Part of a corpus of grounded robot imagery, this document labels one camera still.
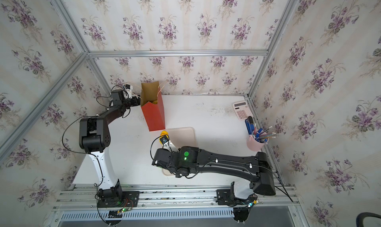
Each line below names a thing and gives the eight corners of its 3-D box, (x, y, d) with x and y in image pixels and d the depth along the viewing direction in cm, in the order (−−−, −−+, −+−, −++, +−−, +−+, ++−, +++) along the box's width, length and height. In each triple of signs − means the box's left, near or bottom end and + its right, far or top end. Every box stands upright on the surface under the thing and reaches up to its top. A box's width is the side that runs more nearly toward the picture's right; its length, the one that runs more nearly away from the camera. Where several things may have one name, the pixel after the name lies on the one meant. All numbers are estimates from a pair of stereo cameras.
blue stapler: (248, 134, 100) (250, 130, 96) (244, 120, 108) (246, 116, 103) (254, 134, 100) (257, 130, 96) (249, 120, 108) (252, 116, 103)
